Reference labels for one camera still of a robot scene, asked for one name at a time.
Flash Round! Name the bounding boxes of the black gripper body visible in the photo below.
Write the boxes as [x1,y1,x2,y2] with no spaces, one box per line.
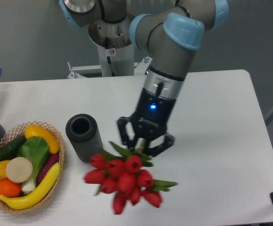
[131,89,176,151]

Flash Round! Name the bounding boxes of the red tulip bouquet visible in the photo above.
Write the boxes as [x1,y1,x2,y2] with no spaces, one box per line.
[83,140,177,215]

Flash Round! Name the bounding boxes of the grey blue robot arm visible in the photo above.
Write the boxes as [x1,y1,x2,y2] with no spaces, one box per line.
[59,0,229,157]

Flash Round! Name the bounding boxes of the dark grey ribbed vase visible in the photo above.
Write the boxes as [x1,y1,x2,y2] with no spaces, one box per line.
[65,113,103,162]

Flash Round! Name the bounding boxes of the purple eggplant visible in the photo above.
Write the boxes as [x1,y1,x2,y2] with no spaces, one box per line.
[37,153,59,185]

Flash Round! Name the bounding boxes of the green bok choy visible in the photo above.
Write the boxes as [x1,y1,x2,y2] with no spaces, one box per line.
[17,137,50,194]

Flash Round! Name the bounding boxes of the yellow squash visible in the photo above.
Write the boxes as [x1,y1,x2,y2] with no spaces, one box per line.
[25,125,59,154]

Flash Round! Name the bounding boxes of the yellow banana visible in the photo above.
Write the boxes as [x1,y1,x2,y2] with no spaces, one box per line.
[0,162,61,210]

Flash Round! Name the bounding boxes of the beige round disc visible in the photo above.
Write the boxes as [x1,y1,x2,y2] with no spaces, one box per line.
[6,157,33,183]

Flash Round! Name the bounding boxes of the green cucumber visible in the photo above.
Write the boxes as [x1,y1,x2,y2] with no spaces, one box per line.
[0,135,26,161]

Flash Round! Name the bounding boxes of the orange fruit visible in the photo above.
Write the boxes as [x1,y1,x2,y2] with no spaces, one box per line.
[0,179,21,198]

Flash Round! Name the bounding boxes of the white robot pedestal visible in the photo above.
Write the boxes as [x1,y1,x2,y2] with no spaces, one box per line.
[67,13,152,79]

